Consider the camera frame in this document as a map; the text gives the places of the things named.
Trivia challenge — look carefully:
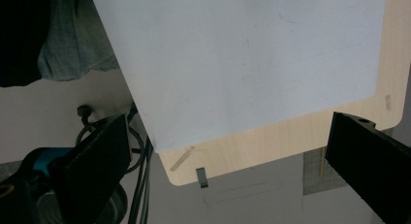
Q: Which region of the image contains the black cable bundle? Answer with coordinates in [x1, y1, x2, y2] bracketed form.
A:
[127, 102, 155, 224]

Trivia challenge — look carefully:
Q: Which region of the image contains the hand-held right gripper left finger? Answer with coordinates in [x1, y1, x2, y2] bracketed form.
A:
[47, 113, 132, 224]

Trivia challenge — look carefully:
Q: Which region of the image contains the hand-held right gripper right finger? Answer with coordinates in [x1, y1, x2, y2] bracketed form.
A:
[324, 111, 411, 224]

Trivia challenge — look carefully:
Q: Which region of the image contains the beige tape strip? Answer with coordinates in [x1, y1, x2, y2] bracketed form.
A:
[169, 145, 196, 173]

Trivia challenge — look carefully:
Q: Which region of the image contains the grey shirt cloth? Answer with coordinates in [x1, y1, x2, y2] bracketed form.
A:
[37, 0, 120, 82]

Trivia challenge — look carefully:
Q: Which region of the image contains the grey tape piece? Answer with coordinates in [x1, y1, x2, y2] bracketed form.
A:
[195, 167, 209, 189]

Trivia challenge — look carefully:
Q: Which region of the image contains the white table mat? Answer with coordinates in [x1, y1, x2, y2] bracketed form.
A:
[88, 0, 388, 154]

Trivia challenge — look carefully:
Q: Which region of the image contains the thin black cable with plug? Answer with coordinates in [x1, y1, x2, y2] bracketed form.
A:
[75, 104, 146, 174]

